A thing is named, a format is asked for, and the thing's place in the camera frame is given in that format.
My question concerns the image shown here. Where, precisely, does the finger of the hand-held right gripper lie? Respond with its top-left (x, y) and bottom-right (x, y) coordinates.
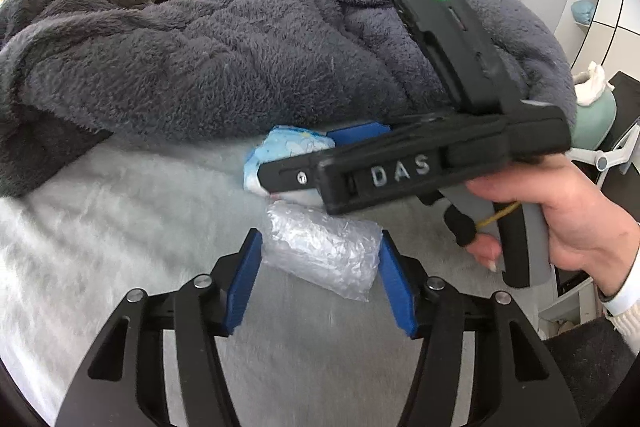
top-left (256, 146), bottom-right (332, 198)
top-left (326, 114), bottom-right (451, 148)

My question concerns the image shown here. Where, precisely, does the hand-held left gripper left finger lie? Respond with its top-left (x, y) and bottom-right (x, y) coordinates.
top-left (55, 228), bottom-right (263, 427)

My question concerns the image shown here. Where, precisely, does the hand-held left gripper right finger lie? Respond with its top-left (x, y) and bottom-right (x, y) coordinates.
top-left (378, 229), bottom-right (583, 427)

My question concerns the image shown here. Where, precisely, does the light blue printed packet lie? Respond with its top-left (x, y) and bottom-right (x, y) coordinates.
top-left (242, 125), bottom-right (336, 208)

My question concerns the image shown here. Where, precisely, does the clear plastic bag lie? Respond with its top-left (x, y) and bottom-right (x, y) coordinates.
top-left (260, 202), bottom-right (383, 303)

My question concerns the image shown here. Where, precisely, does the person's right forearm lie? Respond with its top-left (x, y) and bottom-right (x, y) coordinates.
top-left (597, 222), bottom-right (640, 355)

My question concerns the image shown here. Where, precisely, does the person's right hand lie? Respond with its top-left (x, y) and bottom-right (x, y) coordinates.
top-left (462, 154), bottom-right (640, 300)

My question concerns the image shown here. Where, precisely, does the dark grey fleece blanket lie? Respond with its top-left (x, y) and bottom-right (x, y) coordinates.
top-left (0, 0), bottom-right (578, 198)

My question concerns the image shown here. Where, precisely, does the light blue pouch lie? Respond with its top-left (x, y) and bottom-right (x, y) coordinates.
top-left (571, 0), bottom-right (596, 26)

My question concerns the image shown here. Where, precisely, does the white fluffy cloth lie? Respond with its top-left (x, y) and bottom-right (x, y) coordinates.
top-left (572, 61), bottom-right (615, 105)

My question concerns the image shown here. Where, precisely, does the chair with green cushion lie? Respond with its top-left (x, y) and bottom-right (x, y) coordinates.
top-left (570, 72), bottom-right (640, 188)

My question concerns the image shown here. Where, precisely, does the white shelf unit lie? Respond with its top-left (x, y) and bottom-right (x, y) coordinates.
top-left (552, 0), bottom-right (640, 72)

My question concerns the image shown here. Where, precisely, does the person's leg in dark trousers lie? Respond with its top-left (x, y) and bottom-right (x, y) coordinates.
top-left (542, 317), bottom-right (636, 427)

